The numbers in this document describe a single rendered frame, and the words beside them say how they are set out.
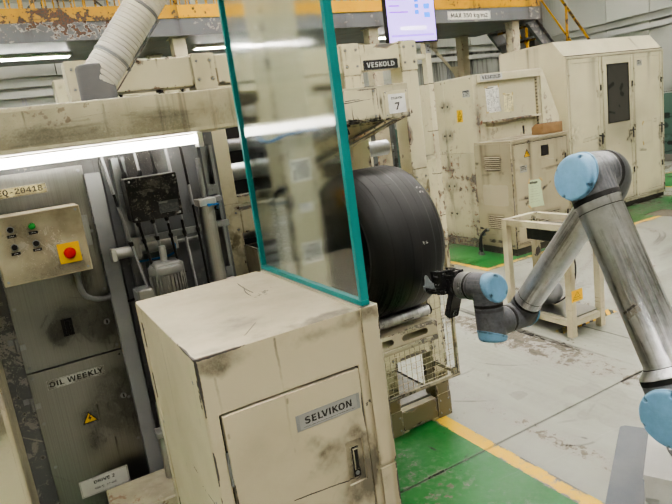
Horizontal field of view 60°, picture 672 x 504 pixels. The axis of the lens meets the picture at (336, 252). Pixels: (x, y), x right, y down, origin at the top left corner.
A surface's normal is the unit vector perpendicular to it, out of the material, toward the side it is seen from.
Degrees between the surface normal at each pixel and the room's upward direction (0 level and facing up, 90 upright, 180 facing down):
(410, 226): 72
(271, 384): 90
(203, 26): 90
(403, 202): 54
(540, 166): 90
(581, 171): 80
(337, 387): 90
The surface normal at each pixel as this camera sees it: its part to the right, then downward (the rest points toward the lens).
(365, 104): 0.49, 0.12
